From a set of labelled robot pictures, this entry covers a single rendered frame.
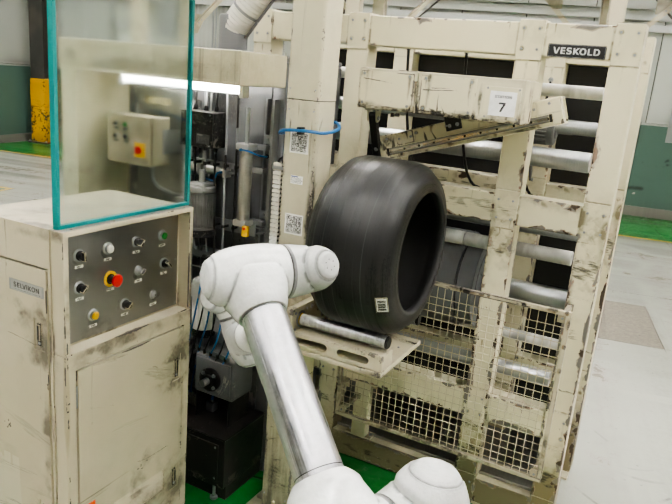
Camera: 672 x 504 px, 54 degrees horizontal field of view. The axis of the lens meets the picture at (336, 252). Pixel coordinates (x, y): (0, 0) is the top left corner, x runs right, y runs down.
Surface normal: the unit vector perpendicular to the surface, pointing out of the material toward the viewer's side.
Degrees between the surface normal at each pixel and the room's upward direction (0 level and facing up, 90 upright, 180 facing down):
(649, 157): 90
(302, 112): 90
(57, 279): 90
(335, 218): 66
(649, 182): 90
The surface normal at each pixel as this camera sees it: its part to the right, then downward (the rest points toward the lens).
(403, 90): -0.47, 0.19
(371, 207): -0.34, -0.40
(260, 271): 0.40, -0.51
